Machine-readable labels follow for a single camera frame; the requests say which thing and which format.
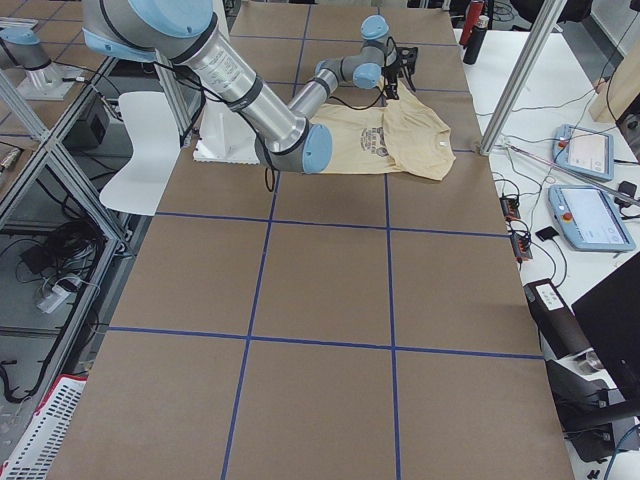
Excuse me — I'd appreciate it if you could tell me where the cream long-sleeve printed shirt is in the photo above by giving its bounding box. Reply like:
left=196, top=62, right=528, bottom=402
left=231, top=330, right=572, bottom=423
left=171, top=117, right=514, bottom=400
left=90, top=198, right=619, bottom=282
left=313, top=83, right=455, bottom=181

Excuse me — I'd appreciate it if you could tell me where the white power strip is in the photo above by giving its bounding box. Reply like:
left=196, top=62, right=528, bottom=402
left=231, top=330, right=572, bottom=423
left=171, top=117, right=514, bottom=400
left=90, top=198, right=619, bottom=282
left=36, top=277, right=80, bottom=314

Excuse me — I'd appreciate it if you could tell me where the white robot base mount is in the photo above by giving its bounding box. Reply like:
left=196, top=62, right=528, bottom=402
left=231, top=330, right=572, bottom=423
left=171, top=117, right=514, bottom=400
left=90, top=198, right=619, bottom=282
left=194, top=101, right=259, bottom=165

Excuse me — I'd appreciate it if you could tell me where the black monitor with stand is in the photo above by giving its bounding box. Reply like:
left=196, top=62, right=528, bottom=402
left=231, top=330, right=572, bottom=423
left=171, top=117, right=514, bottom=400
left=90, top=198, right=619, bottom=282
left=563, top=255, right=639, bottom=431

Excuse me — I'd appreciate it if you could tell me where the red bottle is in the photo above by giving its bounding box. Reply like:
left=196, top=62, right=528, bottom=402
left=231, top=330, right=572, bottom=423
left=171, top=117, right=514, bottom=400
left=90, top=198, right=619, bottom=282
left=459, top=0, right=485, bottom=47

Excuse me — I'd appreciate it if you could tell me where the aluminium table frame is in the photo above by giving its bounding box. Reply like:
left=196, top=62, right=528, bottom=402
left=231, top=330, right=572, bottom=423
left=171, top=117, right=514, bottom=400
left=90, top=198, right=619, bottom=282
left=0, top=54, right=136, bottom=381

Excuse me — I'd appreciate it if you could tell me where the aluminium frame post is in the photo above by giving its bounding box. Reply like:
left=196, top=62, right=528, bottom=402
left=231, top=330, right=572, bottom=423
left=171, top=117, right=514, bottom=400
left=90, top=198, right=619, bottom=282
left=478, top=0, right=567, bottom=156

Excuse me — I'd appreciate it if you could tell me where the white perforated basket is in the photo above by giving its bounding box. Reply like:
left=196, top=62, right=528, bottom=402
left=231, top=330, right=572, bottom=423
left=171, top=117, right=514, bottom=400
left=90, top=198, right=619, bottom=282
left=1, top=374, right=87, bottom=480

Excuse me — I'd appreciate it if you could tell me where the orange electronics board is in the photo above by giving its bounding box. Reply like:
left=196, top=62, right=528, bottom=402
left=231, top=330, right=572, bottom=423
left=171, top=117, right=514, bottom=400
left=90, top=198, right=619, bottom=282
left=510, top=231, right=533, bottom=264
left=500, top=196, right=521, bottom=221

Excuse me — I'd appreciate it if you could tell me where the black bottle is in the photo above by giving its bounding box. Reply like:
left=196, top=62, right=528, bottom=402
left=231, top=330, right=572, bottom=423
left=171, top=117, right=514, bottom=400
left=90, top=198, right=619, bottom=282
left=463, top=15, right=489, bottom=65

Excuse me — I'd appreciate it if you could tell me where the teach pendant tablet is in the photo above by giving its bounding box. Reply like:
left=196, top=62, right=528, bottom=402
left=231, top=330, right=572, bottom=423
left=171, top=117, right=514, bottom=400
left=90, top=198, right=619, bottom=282
left=548, top=185, right=636, bottom=252
left=552, top=124, right=614, bottom=181

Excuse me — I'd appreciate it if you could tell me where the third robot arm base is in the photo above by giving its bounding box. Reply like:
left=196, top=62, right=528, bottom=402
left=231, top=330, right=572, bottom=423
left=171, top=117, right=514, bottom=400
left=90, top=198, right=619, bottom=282
left=1, top=27, right=71, bottom=101

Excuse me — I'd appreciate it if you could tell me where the upper teach pendant tablet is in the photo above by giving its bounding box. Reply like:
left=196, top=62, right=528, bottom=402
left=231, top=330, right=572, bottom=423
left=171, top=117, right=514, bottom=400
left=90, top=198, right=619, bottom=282
left=552, top=124, right=614, bottom=181

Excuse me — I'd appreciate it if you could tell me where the lower teach pendant tablet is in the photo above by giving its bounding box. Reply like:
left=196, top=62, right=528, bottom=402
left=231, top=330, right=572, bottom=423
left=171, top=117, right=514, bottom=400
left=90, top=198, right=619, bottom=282
left=548, top=185, right=636, bottom=252

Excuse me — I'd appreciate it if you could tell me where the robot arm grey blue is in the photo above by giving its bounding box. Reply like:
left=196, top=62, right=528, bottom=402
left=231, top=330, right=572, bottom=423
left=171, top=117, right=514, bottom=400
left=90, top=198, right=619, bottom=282
left=83, top=1, right=333, bottom=173
left=288, top=15, right=418, bottom=119

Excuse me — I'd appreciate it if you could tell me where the white plastic chair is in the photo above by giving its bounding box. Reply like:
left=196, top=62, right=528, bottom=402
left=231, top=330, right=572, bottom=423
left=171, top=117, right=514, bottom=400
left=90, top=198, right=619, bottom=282
left=99, top=91, right=181, bottom=216

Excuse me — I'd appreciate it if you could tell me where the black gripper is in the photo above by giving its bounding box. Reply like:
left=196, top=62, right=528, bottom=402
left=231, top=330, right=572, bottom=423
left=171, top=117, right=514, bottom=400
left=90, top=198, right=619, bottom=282
left=382, top=46, right=418, bottom=90

